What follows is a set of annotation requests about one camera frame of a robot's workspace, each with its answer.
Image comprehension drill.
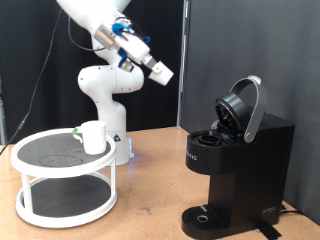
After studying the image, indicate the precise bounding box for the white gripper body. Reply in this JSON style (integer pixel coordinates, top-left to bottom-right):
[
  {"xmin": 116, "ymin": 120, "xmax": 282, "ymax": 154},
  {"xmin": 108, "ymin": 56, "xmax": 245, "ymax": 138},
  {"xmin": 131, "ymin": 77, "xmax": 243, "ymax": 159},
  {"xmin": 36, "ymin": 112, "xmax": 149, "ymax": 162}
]
[{"xmin": 114, "ymin": 30, "xmax": 152, "ymax": 65}]

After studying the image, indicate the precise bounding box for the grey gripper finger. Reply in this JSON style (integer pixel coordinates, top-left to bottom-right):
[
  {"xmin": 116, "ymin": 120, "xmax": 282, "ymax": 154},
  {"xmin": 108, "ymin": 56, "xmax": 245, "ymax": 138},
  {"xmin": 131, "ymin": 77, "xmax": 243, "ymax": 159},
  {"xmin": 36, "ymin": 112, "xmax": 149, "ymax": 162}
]
[{"xmin": 143, "ymin": 54, "xmax": 165, "ymax": 75}]

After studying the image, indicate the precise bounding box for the white mug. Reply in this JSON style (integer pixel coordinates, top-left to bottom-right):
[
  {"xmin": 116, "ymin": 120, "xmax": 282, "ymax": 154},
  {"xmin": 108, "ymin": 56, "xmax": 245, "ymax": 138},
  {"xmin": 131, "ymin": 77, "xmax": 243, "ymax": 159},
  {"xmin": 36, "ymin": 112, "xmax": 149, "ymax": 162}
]
[{"xmin": 72, "ymin": 120, "xmax": 108, "ymax": 156}]

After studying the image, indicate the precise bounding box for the black Keurig coffee machine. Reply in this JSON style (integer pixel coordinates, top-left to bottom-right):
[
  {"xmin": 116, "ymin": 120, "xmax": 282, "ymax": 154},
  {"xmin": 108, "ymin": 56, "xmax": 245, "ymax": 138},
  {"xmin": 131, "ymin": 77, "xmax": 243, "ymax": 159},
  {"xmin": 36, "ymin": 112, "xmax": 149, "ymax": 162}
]
[{"xmin": 180, "ymin": 75, "xmax": 296, "ymax": 240}]

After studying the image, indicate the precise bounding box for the silver vertical pole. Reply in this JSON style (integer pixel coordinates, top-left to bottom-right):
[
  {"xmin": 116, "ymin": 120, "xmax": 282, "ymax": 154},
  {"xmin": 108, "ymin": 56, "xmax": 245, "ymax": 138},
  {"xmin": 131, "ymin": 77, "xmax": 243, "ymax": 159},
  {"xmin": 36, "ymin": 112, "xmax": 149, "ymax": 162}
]
[{"xmin": 175, "ymin": 0, "xmax": 192, "ymax": 128}]

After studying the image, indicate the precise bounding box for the grey partition panel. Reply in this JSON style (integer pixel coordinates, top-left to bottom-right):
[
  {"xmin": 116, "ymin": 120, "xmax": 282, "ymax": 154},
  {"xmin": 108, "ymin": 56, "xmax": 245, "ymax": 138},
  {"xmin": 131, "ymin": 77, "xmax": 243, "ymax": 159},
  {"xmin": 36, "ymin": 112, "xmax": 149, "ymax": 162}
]
[{"xmin": 179, "ymin": 0, "xmax": 320, "ymax": 226}]

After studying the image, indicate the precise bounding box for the black curtain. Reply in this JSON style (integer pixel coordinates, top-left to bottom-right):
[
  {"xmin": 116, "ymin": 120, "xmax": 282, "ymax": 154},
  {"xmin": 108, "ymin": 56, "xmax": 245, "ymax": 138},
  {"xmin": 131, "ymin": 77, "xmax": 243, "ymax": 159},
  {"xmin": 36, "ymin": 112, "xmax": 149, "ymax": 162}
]
[{"xmin": 0, "ymin": 0, "xmax": 185, "ymax": 146}]

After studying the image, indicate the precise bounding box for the white two-tier turntable shelf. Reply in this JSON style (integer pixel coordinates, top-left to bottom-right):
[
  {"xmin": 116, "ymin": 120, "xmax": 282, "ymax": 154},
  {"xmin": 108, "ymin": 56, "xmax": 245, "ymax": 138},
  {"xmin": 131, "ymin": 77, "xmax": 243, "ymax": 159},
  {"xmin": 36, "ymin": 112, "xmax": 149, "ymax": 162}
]
[{"xmin": 9, "ymin": 127, "xmax": 118, "ymax": 230}]

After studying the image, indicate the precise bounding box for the black tape strip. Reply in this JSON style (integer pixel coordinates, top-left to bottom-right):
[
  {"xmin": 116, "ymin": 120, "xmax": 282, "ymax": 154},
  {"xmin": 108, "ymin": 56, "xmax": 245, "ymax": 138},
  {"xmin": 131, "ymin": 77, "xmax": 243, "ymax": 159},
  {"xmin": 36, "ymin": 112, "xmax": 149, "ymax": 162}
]
[{"xmin": 255, "ymin": 220, "xmax": 283, "ymax": 240}]

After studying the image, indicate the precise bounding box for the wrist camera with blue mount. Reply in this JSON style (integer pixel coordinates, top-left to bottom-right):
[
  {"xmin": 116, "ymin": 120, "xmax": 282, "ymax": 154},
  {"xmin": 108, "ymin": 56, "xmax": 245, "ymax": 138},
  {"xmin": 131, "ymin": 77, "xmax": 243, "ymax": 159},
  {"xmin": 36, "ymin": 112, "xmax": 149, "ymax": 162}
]
[{"xmin": 117, "ymin": 48, "xmax": 136, "ymax": 73}]

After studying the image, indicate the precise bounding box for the large blue cable clip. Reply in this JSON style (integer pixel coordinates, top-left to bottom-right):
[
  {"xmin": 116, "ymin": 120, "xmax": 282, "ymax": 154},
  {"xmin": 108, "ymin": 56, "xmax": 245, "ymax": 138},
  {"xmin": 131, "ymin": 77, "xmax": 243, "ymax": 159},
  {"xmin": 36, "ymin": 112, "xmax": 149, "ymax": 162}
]
[{"xmin": 111, "ymin": 22, "xmax": 132, "ymax": 37}]

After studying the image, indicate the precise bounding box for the black camera cable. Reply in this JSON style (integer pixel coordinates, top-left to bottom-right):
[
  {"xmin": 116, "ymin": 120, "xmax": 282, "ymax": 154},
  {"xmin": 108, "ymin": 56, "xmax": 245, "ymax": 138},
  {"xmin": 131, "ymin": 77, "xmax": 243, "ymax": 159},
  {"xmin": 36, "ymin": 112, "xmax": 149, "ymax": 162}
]
[{"xmin": 0, "ymin": 8, "xmax": 149, "ymax": 156}]

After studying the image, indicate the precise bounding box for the grey frame post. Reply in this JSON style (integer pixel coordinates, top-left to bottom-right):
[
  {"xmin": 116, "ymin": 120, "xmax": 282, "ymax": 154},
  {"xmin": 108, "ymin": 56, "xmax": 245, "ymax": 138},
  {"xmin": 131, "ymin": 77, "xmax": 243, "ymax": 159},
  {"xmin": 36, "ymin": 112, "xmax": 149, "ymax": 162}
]
[{"xmin": 0, "ymin": 74, "xmax": 8, "ymax": 146}]

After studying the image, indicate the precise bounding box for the black power cable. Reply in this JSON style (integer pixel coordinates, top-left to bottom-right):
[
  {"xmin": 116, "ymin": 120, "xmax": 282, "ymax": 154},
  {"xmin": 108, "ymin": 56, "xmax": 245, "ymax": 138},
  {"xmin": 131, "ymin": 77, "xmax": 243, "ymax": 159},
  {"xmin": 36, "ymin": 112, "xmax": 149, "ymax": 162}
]
[{"xmin": 279, "ymin": 203, "xmax": 306, "ymax": 217}]

